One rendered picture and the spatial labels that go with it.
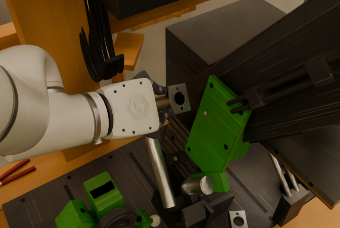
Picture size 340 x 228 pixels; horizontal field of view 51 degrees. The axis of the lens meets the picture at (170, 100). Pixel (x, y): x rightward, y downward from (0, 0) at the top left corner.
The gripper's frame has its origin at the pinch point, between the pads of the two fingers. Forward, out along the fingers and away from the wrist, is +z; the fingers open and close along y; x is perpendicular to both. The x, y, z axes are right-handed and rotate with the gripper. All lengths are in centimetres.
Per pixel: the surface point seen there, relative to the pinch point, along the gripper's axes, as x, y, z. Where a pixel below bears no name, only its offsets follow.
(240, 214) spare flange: 7.4, -31.1, 19.8
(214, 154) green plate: -1.8, -12.7, 7.0
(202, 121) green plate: -0.3, -5.6, 7.0
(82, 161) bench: 43.1, -11.8, -2.9
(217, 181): -1.0, -18.4, 6.9
